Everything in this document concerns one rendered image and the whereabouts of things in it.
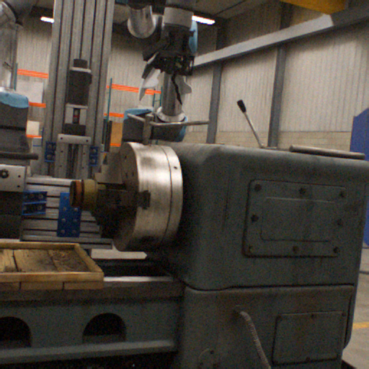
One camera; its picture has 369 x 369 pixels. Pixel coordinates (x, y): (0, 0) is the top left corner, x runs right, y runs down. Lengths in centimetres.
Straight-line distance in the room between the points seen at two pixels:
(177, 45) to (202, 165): 31
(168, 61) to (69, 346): 76
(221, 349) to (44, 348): 47
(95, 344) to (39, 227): 75
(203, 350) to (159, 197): 43
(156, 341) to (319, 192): 63
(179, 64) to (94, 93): 92
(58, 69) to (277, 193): 118
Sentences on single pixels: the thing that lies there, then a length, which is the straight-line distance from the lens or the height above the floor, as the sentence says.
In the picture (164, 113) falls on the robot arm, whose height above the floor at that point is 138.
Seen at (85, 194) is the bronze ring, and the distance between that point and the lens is 129.
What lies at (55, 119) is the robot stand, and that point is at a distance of 209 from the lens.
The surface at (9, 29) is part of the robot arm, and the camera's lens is 210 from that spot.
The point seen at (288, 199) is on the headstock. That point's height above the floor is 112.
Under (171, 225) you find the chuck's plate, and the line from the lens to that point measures 126.
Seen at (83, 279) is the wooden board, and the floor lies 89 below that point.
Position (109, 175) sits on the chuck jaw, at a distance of 136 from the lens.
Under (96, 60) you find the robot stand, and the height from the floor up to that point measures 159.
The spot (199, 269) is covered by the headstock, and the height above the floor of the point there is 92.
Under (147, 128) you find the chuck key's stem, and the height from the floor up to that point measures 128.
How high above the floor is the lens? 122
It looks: 3 degrees down
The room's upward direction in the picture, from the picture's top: 6 degrees clockwise
